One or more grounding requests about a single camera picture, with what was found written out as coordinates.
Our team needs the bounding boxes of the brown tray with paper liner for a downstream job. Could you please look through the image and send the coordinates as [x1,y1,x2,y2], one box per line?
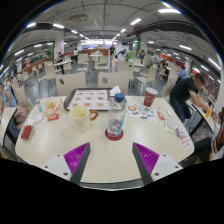
[62,87,116,112]

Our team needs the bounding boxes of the beige dining chairs group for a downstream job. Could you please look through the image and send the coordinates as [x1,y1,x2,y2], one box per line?
[13,53,178,101]

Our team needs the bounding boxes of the white paper napkin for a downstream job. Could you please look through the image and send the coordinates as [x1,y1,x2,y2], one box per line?
[108,85,123,97]

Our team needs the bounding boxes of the small white packet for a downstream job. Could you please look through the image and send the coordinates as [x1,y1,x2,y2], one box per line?
[165,108,175,119]

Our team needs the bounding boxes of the small red sauce packet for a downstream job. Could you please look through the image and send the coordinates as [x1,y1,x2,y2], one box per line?
[156,110,166,121]
[47,113,61,122]

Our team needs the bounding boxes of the colourful printed leaflet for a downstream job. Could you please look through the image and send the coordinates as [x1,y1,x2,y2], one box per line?
[125,102,158,124]

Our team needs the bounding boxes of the clear blue-capped water bottle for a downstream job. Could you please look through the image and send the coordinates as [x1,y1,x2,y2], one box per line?
[106,92,128,139]

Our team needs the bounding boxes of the flat round red coaster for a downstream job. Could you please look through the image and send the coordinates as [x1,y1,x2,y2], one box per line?
[104,127,125,142]

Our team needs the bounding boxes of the ceiling strip lights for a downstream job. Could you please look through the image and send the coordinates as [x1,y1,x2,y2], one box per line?
[0,7,223,78]

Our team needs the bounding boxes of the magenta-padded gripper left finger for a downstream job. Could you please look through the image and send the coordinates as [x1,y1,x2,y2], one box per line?
[43,142,92,186]

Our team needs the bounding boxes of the ceiling air conditioner unit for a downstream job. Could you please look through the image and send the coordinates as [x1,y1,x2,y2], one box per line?
[67,12,90,24]

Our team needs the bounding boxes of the red flat packet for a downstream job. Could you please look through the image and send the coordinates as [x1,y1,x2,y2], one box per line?
[20,124,34,141]

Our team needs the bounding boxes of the clear plastic wrapper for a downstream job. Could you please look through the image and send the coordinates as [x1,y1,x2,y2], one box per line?
[163,117,180,136]

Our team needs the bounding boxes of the cream mug with brown handle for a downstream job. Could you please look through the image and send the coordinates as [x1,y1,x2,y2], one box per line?
[68,105,100,133]

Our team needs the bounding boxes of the red paper cup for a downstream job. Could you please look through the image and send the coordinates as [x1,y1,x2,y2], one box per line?
[142,86,159,108]

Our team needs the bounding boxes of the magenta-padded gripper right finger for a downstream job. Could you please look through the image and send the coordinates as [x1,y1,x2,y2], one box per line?
[131,142,184,186]

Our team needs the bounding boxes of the white paper slip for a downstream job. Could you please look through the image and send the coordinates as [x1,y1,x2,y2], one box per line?
[26,112,45,126]

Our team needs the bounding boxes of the clear plastic food bag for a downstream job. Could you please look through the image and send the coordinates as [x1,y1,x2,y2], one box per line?
[39,96,64,117]

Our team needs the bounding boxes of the beige chair with round hole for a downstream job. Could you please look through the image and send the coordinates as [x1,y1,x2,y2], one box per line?
[97,70,131,94]
[55,71,88,97]

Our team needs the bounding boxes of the black-edged beige side table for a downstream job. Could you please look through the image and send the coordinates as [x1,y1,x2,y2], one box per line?
[0,106,18,148]
[185,99,217,135]

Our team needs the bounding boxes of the person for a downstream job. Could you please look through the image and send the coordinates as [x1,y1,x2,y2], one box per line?
[193,107,224,163]
[0,81,18,108]
[168,72,210,124]

